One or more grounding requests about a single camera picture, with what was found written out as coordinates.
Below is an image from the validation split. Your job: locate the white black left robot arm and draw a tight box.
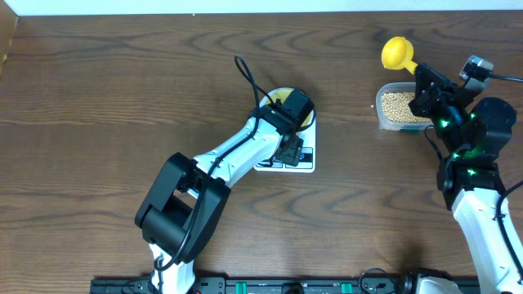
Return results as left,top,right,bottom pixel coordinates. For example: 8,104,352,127
134,99,315,293

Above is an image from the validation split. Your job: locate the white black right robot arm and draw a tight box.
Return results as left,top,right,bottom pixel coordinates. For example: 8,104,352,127
409,62,522,293

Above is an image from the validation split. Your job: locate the clear container of soybeans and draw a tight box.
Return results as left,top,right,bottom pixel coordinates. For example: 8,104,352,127
375,82,431,131

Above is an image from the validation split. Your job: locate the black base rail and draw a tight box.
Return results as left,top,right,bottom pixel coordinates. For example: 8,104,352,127
89,267,483,294

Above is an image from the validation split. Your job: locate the white digital kitchen scale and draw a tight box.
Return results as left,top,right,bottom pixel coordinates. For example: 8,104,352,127
248,92,316,173

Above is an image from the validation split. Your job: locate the yellow plastic measuring scoop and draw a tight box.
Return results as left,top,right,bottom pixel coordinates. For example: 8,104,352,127
381,36,418,74

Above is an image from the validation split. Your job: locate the pale yellow plastic bowl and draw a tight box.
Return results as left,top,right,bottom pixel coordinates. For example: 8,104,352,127
261,87,315,134

